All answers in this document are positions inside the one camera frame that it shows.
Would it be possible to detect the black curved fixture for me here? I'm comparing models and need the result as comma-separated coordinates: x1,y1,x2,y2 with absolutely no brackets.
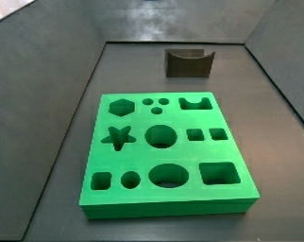
166,49,216,78

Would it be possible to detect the green foam shape board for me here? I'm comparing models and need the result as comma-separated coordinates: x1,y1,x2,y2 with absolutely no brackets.
80,92,260,219

